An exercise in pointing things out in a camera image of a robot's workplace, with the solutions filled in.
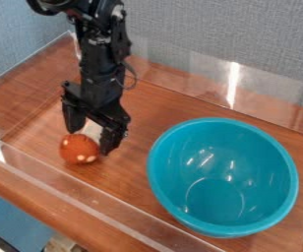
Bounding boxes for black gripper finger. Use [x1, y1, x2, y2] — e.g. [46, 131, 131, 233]
[99, 125, 126, 156]
[62, 99, 86, 134]

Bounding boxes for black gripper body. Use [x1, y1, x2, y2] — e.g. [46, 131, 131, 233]
[62, 38, 130, 130]

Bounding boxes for plush mushroom brown cap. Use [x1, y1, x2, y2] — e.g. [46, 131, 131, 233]
[59, 134, 99, 164]

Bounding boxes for blue plastic bowl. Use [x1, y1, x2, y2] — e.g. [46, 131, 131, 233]
[146, 117, 298, 238]

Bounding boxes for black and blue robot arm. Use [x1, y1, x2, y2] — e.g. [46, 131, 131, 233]
[26, 0, 134, 155]

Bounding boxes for clear acrylic left barrier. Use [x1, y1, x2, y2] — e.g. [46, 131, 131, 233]
[0, 31, 79, 137]

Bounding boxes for clear acrylic barrier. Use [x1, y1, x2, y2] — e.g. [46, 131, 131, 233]
[0, 141, 225, 252]
[127, 52, 303, 134]
[0, 31, 79, 137]

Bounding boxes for clear acrylic front barrier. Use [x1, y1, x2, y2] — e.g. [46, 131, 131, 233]
[0, 141, 225, 252]

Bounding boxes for clear acrylic back barrier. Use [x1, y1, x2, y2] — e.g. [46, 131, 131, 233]
[127, 52, 303, 134]

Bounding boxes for black cable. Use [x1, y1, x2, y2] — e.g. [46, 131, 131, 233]
[115, 62, 138, 91]

